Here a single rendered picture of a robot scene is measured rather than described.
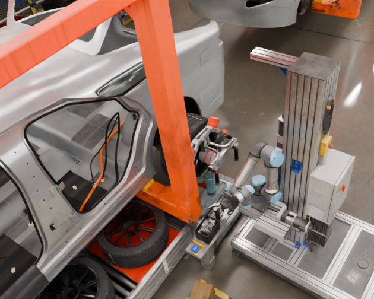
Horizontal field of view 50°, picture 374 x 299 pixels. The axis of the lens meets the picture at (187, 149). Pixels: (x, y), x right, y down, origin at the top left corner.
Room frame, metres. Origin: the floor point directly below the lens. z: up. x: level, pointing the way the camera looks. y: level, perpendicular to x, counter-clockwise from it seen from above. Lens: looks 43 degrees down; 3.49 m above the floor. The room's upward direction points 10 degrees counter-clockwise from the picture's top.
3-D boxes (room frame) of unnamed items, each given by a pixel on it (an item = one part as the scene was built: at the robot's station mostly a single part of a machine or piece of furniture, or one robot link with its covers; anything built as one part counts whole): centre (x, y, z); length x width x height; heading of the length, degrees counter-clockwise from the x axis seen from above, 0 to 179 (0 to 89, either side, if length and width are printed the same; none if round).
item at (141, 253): (2.31, 0.63, 0.39); 0.66 x 0.66 x 0.24
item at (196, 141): (2.69, -0.16, 0.85); 0.54 x 0.07 x 0.54; 138
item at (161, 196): (2.50, 0.32, 0.69); 0.52 x 0.17 x 0.35; 48
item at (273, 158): (2.00, -0.59, 1.19); 0.15 x 0.12 x 0.55; 32
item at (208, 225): (2.10, -0.06, 0.51); 0.20 x 0.14 x 0.13; 140
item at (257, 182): (2.11, -0.53, 0.98); 0.13 x 0.12 x 0.14; 32
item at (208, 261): (2.05, -0.02, 0.21); 0.10 x 0.10 x 0.42; 48
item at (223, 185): (2.83, -0.06, 0.13); 0.50 x 0.36 x 0.10; 138
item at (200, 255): (2.08, -0.04, 0.44); 0.43 x 0.17 x 0.03; 138
